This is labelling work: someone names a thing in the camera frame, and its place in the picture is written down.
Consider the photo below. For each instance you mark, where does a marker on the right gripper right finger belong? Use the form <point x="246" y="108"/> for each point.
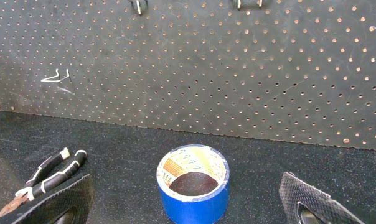
<point x="303" y="196"/>

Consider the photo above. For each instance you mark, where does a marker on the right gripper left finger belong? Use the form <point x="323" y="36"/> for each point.
<point x="60" y="202"/>

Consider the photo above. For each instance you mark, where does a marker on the black and white pliers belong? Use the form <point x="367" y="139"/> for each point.
<point x="55" y="179"/>

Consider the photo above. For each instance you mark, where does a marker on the black pegboard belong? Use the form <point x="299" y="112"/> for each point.
<point x="188" y="77"/>

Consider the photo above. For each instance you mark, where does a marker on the roll of blue tape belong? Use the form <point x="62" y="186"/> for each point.
<point x="194" y="208"/>

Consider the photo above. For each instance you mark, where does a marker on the metal hook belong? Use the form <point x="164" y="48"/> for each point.
<point x="139" y="7"/>
<point x="238" y="3"/>
<point x="54" y="81"/>

